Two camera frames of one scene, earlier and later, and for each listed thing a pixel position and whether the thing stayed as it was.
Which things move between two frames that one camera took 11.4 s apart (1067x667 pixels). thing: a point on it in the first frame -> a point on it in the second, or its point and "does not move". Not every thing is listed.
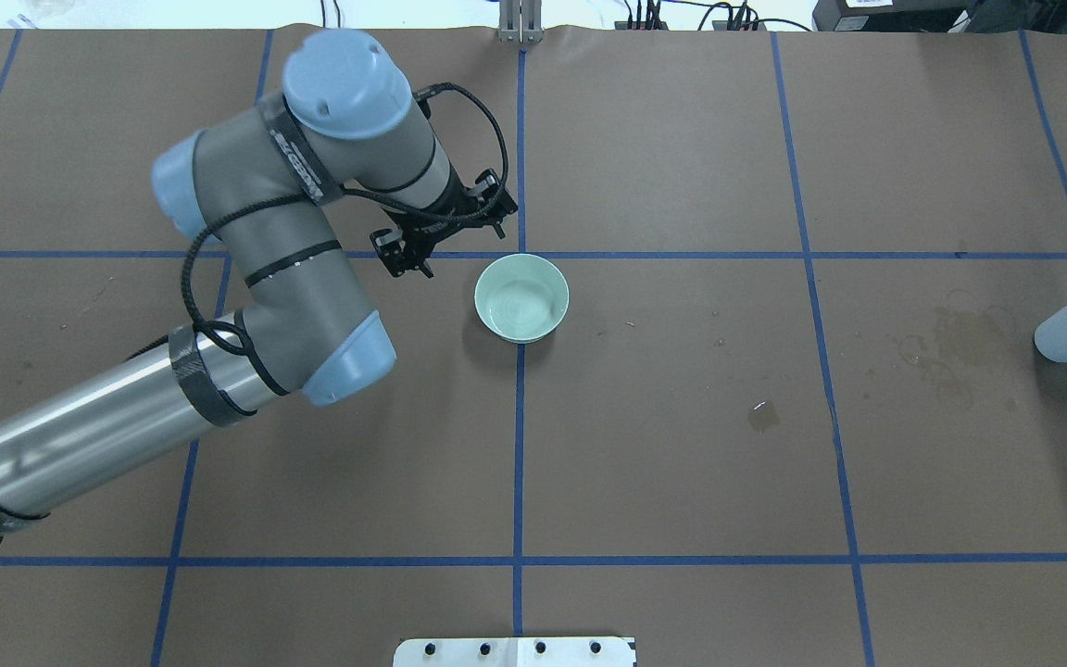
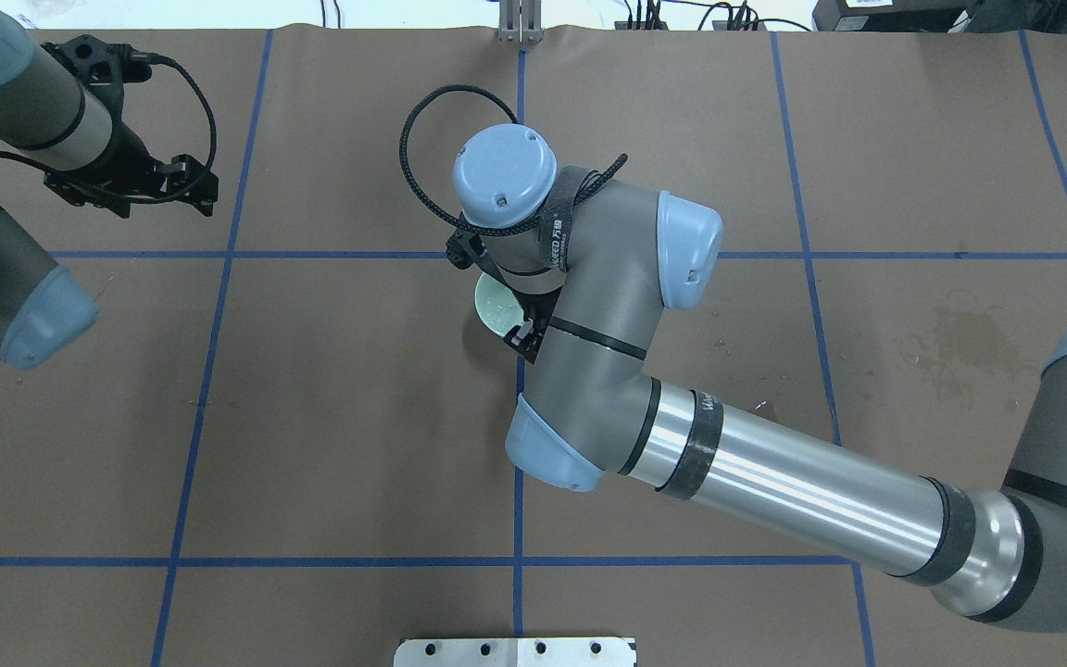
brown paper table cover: x=794 y=414 does not move
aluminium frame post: x=520 y=21 does not move
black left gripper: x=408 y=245 -> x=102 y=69
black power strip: x=716 y=25 does not move
